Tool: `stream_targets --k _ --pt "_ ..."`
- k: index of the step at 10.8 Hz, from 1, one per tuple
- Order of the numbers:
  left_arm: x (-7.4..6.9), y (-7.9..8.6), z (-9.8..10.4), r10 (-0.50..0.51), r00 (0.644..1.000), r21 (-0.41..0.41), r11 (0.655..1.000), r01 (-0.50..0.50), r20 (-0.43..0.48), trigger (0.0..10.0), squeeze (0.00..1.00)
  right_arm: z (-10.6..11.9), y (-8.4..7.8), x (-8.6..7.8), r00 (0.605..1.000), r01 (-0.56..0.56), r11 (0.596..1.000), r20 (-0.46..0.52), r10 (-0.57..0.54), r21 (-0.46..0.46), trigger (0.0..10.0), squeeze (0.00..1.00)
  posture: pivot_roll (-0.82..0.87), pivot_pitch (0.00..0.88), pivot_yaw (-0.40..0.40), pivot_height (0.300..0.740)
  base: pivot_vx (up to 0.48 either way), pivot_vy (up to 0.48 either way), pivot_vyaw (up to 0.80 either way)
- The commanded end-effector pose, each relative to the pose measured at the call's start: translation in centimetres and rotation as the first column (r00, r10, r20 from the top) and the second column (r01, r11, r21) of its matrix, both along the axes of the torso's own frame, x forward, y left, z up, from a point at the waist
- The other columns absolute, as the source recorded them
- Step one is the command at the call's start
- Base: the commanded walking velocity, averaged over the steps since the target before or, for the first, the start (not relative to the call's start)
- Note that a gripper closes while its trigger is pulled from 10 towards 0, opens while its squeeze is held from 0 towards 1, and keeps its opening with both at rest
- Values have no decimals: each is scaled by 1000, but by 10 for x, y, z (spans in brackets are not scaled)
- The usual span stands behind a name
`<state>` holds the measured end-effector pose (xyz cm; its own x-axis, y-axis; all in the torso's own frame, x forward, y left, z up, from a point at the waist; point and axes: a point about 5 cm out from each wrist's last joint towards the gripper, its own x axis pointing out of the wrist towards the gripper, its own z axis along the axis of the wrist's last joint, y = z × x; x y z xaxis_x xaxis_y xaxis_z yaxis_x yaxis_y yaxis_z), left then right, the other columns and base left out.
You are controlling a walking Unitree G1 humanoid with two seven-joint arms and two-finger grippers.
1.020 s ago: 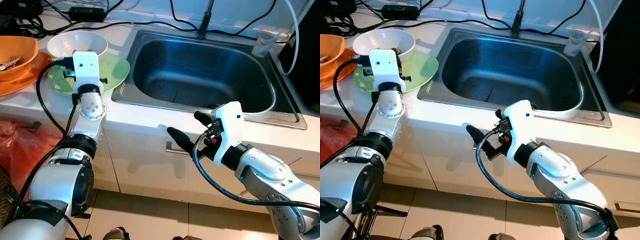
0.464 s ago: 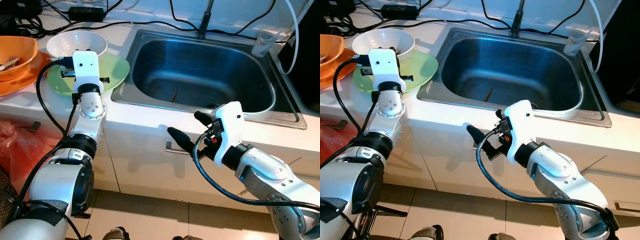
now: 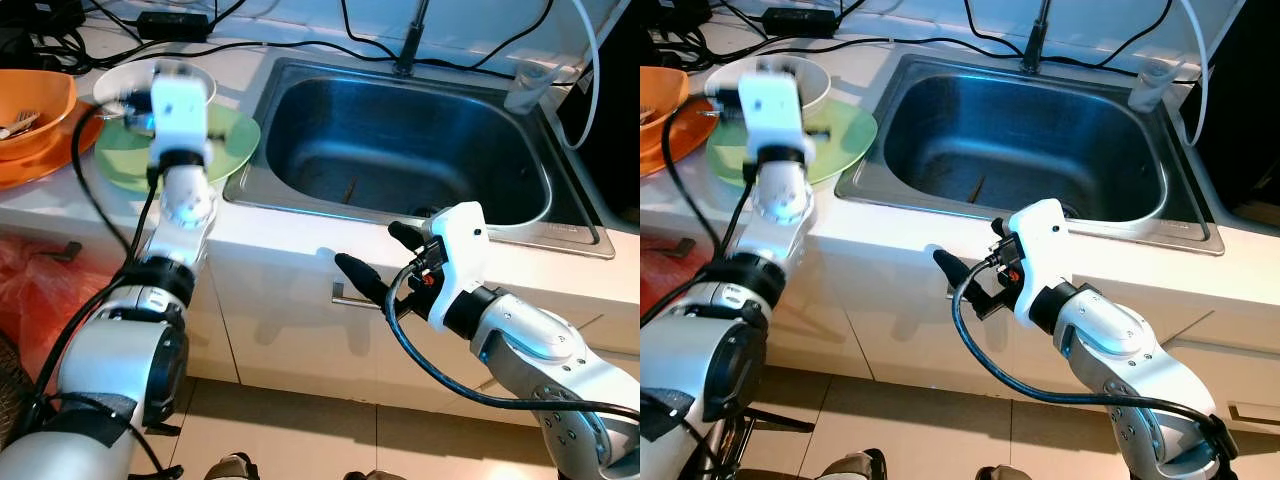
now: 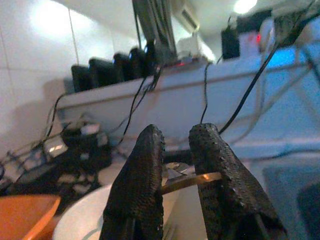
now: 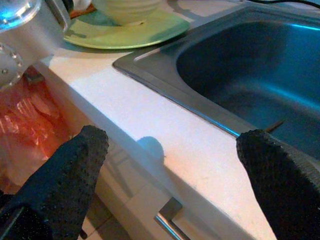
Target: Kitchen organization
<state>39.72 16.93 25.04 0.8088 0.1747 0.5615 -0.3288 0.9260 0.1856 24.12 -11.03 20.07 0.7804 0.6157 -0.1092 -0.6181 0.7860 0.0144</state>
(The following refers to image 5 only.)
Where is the wooden chopstick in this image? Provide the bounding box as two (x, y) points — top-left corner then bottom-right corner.
(266, 119), (286, 133)

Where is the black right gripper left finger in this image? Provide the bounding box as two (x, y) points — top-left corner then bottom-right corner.
(0, 124), (110, 240)

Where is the steel kitchen sink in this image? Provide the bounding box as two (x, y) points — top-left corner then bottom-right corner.
(112, 4), (320, 161)

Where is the steel drawer handle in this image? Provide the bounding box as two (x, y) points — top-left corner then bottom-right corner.
(153, 197), (191, 240)

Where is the orange plate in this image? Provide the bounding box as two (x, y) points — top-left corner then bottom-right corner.
(69, 4), (97, 20)

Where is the red plastic bag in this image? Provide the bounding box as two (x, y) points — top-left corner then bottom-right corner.
(0, 67), (76, 193)

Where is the white bowl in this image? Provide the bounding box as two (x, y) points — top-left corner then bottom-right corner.
(92, 0), (161, 26)

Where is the green plate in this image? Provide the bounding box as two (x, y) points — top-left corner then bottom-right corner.
(63, 11), (191, 50)

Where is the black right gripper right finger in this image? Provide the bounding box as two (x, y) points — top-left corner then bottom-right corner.
(236, 129), (320, 240)

